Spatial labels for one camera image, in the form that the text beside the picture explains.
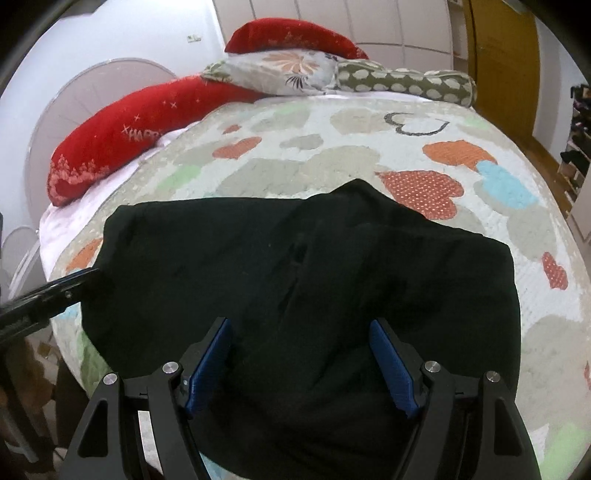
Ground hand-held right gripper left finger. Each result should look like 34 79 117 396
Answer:
60 316 234 480

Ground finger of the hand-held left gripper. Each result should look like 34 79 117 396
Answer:
18 269 101 304
0 283 89 343

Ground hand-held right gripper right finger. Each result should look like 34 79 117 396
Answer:
368 318 543 480

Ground black pants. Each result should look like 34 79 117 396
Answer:
81 179 522 480

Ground pale pink bedsheet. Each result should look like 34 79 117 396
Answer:
39 129 185 259

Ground long red pillow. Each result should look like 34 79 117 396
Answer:
47 76 259 207

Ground heart patterned quilt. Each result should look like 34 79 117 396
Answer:
39 90 591 480

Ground green patterned bolster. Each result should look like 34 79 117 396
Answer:
335 60 478 109

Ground shoe rack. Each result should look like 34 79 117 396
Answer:
556 85 591 204

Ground floral pillow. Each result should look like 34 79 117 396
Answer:
202 50 342 97

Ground wooden door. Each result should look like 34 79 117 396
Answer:
464 0 541 139

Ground red embroidered pillow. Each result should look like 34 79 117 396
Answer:
225 18 370 61

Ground white wardrobe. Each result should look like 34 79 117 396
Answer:
212 0 467 75

